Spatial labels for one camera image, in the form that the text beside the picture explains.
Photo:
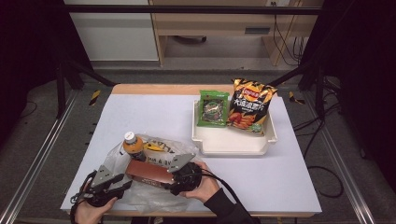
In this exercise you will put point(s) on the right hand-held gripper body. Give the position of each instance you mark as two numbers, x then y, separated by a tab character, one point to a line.
188	179

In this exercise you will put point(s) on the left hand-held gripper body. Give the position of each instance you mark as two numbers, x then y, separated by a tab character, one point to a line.
99	194

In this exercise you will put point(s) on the clear plastic bag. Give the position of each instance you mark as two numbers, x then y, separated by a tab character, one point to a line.
149	199

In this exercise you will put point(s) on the reddish brown box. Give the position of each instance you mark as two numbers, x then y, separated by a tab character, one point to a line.
149	172

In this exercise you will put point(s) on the white plastic bin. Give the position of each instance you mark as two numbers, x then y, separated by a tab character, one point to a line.
230	143

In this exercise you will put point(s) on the green snack packet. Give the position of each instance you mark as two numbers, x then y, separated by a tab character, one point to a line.
213	109

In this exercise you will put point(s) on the black yellow chip bag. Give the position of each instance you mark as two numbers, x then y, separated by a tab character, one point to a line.
250	105

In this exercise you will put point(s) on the person's right hand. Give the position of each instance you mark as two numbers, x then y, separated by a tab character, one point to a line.
208	186

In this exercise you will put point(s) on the person's left hand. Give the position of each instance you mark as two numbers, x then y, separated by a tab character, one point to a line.
88	214

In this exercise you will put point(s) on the orange drink bottle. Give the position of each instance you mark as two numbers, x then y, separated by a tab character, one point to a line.
134	147

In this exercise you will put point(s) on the white table mat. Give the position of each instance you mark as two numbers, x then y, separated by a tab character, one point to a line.
149	115

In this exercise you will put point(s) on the yellow black tape strip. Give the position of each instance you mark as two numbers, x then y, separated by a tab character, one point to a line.
292	97
95	97

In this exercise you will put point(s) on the wooden table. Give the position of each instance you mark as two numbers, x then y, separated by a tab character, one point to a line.
155	89

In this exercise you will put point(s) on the black metal stand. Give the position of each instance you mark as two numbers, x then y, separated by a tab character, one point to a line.
320	93
61	90

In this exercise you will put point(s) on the white cabinet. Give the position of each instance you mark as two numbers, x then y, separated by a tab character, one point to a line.
115	34

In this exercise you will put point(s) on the black curtain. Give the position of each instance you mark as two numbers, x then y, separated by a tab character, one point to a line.
28	62
364	77

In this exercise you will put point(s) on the wooden desk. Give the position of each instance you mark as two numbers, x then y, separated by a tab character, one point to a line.
218	23

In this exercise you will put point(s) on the black metal crossbar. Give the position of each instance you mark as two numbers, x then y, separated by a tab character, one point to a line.
186	10

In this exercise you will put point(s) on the aluminium rail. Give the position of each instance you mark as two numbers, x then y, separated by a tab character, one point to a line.
342	149
40	152

